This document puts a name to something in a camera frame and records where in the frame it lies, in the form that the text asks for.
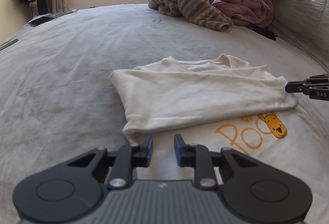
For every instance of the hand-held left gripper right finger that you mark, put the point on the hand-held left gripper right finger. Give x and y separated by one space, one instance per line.
177 148

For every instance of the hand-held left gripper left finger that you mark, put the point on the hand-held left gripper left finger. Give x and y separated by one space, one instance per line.
149 147

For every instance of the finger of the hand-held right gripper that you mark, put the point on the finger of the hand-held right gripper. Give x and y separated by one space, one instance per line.
297 87

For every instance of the white long-sleeve shirt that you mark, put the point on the white long-sleeve shirt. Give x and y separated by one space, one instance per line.
192 90

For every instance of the black cloth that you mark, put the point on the black cloth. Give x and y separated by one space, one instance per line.
262 30

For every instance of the grey quilted headboard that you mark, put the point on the grey quilted headboard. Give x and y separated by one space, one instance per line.
303 8

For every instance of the pink quilted comforter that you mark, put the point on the pink quilted comforter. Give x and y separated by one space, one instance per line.
244 3

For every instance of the dark slim flat device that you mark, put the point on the dark slim flat device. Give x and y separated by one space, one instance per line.
9 44

